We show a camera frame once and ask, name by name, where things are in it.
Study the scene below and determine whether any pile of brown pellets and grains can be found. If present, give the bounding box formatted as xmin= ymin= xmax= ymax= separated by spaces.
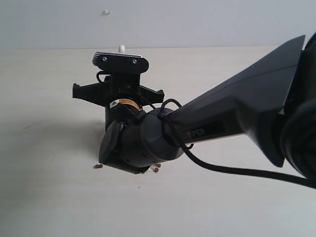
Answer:
xmin=93 ymin=164 xmax=161 ymax=174

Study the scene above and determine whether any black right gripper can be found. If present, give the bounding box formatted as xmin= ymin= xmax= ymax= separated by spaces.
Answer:
xmin=72 ymin=73 xmax=164 ymax=128

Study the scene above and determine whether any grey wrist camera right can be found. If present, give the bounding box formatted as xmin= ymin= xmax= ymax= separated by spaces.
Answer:
xmin=92 ymin=51 xmax=149 ymax=75

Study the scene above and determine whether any black camera cable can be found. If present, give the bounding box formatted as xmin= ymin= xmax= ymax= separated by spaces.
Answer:
xmin=96 ymin=70 xmax=316 ymax=191

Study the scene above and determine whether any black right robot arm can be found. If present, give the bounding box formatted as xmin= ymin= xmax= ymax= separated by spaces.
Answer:
xmin=72 ymin=36 xmax=316 ymax=188

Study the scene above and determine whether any wooden paint brush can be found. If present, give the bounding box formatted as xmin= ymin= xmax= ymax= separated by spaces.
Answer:
xmin=118 ymin=45 xmax=125 ymax=53

